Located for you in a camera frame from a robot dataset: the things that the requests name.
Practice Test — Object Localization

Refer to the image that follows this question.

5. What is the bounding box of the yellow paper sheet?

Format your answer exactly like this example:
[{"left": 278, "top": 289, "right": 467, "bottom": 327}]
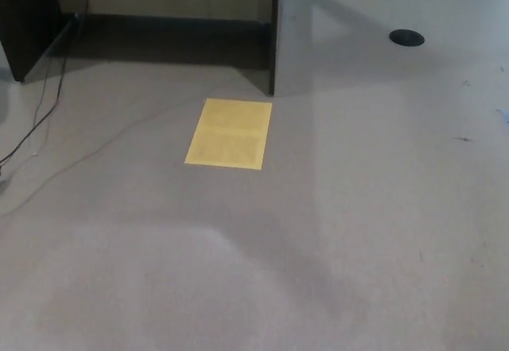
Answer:
[{"left": 184, "top": 97, "right": 274, "bottom": 170}]

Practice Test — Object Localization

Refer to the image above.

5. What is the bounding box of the round black floor cover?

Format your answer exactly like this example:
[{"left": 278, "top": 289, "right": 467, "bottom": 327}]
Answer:
[{"left": 388, "top": 29, "right": 425, "bottom": 47}]

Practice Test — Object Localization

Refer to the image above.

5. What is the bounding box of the dark wooden desk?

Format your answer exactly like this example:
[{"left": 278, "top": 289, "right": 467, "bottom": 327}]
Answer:
[{"left": 0, "top": 0, "right": 288, "bottom": 96}]

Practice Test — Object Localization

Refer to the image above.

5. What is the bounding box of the black power cable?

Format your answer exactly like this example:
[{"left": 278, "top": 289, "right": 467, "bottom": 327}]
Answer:
[{"left": 0, "top": 0, "right": 95, "bottom": 168}]

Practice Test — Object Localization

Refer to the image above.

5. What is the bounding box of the thin grey cable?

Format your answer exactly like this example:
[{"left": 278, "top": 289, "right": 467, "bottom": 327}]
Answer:
[{"left": 0, "top": 48, "right": 56, "bottom": 161}]

